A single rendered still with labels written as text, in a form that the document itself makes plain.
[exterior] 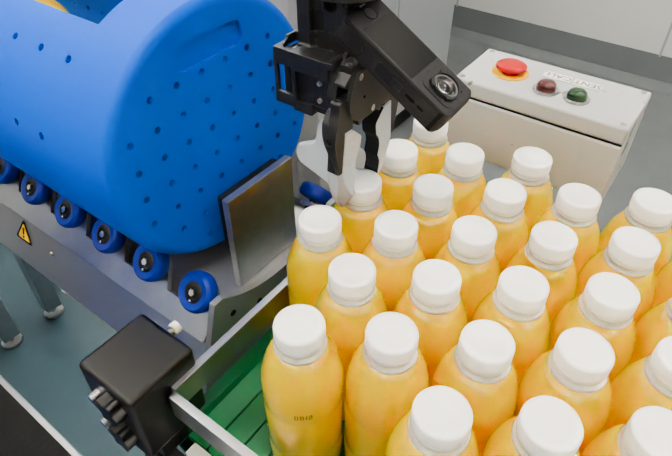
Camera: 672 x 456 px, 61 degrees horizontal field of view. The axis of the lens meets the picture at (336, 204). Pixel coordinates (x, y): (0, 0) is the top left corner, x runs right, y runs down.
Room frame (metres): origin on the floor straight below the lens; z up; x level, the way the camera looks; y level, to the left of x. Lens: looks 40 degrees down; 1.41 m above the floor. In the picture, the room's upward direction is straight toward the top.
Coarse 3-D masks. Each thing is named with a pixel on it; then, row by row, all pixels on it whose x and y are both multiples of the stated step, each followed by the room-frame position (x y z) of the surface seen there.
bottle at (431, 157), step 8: (416, 144) 0.53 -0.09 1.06; (424, 144) 0.53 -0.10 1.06; (432, 144) 0.53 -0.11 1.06; (440, 144) 0.53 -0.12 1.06; (448, 144) 0.54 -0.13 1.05; (424, 152) 0.52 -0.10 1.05; (432, 152) 0.52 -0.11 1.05; (440, 152) 0.52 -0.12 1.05; (424, 160) 0.52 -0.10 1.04; (432, 160) 0.52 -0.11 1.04; (440, 160) 0.52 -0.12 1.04; (424, 168) 0.52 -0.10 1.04; (432, 168) 0.51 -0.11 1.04; (440, 168) 0.52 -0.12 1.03
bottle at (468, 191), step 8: (448, 176) 0.47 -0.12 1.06; (456, 176) 0.47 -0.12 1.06; (472, 176) 0.47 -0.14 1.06; (480, 176) 0.47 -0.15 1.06; (456, 184) 0.46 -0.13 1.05; (464, 184) 0.46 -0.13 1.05; (472, 184) 0.46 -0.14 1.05; (480, 184) 0.47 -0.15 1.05; (456, 192) 0.46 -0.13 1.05; (464, 192) 0.46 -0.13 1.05; (472, 192) 0.46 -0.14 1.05; (480, 192) 0.46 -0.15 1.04; (456, 200) 0.45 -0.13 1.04; (464, 200) 0.45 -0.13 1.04; (472, 200) 0.45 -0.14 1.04; (480, 200) 0.46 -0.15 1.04; (456, 208) 0.45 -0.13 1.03; (464, 208) 0.45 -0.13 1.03; (472, 208) 0.45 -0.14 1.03
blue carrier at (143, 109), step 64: (0, 0) 0.56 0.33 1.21; (64, 0) 0.90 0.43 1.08; (128, 0) 0.51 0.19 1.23; (192, 0) 0.50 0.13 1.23; (256, 0) 0.55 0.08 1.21; (0, 64) 0.50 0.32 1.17; (64, 64) 0.46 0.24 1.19; (128, 64) 0.43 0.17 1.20; (192, 64) 0.48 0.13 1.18; (256, 64) 0.55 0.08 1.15; (0, 128) 0.49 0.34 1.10; (64, 128) 0.43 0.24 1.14; (128, 128) 0.42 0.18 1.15; (192, 128) 0.47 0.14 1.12; (256, 128) 0.54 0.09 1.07; (64, 192) 0.45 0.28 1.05; (128, 192) 0.40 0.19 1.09; (192, 192) 0.46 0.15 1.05
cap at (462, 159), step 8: (456, 144) 0.50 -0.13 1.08; (464, 144) 0.50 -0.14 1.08; (472, 144) 0.50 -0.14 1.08; (448, 152) 0.48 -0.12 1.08; (456, 152) 0.48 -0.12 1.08; (464, 152) 0.48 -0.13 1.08; (472, 152) 0.48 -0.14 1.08; (480, 152) 0.48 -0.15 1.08; (448, 160) 0.48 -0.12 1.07; (456, 160) 0.47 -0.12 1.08; (464, 160) 0.47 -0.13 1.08; (472, 160) 0.47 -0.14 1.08; (480, 160) 0.47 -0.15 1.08; (448, 168) 0.47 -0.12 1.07; (456, 168) 0.47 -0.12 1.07; (464, 168) 0.46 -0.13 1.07; (472, 168) 0.46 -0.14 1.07; (480, 168) 0.47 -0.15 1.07; (464, 176) 0.46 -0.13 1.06
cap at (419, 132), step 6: (414, 120) 0.55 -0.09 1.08; (414, 126) 0.54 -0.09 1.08; (420, 126) 0.53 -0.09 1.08; (444, 126) 0.53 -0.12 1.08; (414, 132) 0.54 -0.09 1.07; (420, 132) 0.53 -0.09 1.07; (426, 132) 0.53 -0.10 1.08; (432, 132) 0.53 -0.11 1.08; (438, 132) 0.53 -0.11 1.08; (444, 132) 0.53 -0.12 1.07; (420, 138) 0.53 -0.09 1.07; (426, 138) 0.53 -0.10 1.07; (432, 138) 0.53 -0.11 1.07; (438, 138) 0.53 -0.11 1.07; (444, 138) 0.53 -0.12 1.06
